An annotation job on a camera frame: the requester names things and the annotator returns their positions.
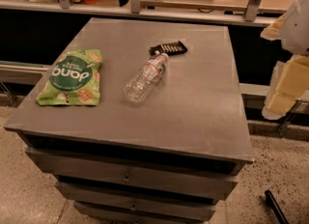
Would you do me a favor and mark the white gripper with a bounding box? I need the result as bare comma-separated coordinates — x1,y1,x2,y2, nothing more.
261,0,309,120

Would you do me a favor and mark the black rxbar chocolate bar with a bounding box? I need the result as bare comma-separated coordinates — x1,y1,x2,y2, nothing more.
149,42,187,56

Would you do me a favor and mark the clear plastic water bottle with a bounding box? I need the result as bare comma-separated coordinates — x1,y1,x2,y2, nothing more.
124,53,169,103

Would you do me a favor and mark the green rice chip bag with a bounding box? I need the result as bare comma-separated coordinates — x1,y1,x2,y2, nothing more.
37,49,103,106

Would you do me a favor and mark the black rod on floor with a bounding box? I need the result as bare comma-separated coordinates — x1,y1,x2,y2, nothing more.
265,190,289,224

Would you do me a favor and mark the grey drawer cabinet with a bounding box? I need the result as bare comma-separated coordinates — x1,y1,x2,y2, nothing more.
6,18,253,224

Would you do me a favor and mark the grey metal shelf rail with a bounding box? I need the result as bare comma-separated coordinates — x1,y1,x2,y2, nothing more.
0,0,309,28

